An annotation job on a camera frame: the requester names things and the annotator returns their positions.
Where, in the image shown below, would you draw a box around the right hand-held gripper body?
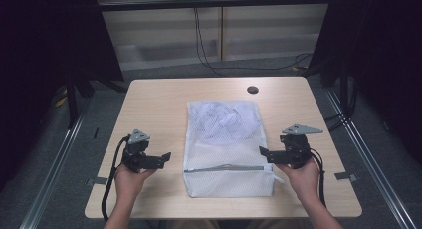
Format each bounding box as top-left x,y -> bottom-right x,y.
280,123 -> 323,170

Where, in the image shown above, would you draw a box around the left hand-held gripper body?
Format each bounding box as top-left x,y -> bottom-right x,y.
120,128 -> 154,173

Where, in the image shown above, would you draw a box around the white mesh laundry bag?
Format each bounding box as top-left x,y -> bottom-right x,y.
182,100 -> 286,199

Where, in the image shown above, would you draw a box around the person's right hand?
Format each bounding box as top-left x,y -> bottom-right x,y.
275,158 -> 321,204

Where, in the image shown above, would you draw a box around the person's left hand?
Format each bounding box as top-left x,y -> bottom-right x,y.
113,163 -> 157,204

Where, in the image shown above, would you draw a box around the grey tape piece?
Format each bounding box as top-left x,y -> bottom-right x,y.
333,171 -> 359,183
85,176 -> 109,187

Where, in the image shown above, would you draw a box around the white crumpled cloth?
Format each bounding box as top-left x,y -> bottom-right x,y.
198,102 -> 264,141

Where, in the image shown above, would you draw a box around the black metal stand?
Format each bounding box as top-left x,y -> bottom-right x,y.
64,69 -> 82,130

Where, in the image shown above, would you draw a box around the yellow floor item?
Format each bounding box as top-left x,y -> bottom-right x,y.
54,95 -> 68,109

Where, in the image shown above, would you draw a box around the black curtain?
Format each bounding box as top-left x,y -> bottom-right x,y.
308,0 -> 422,164
0,0 -> 125,192

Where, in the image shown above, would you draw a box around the black horizontal metal bar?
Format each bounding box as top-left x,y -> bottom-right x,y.
98,0 -> 333,13

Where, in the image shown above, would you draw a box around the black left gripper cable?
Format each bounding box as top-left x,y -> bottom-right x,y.
101,134 -> 131,223

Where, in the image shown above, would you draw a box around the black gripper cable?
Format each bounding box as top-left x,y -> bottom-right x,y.
310,147 -> 327,208
101,134 -> 131,223

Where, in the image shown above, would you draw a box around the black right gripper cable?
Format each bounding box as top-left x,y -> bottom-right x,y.
310,147 -> 327,208

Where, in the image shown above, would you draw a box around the black floor cables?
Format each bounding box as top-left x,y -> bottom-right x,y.
323,69 -> 360,133

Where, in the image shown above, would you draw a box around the metal floor rail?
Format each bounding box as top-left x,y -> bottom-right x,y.
19,104 -> 92,229
323,88 -> 417,229

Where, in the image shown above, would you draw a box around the black wall cable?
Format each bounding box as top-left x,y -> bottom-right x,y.
193,7 -> 314,78

